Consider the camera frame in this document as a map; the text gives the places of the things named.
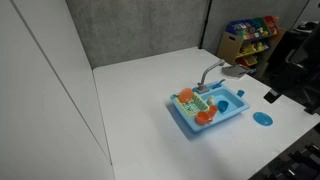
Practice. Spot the black equipment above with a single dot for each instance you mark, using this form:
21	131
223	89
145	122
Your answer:
296	160

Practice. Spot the grey toy faucet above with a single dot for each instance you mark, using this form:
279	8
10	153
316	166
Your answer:
203	87

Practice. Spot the blue toy bin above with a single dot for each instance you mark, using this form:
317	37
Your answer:
238	27

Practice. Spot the yellow toy bin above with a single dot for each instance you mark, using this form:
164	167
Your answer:
248	50

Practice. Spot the blue plate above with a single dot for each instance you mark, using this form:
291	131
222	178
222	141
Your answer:
262	118

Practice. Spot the cream toy bottle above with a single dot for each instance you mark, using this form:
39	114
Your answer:
211	100

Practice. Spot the black partition post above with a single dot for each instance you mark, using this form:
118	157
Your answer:
204	26

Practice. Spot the orange plate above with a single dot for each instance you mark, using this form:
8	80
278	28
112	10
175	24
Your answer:
185	95

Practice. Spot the blue toy sink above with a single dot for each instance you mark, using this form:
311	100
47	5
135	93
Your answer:
234	100

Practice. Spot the yellow dish rack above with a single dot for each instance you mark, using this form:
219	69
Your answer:
197	106

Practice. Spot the small orange cup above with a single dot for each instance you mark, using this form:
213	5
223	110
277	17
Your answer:
212	110

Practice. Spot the small blue cup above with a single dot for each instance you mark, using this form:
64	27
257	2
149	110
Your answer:
240	93

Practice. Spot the large orange cup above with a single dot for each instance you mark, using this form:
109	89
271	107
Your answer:
202	118

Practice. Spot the wooden toy shelf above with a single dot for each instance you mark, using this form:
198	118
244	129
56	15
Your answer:
227	46

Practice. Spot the red toy bin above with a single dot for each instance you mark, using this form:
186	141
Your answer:
270	22

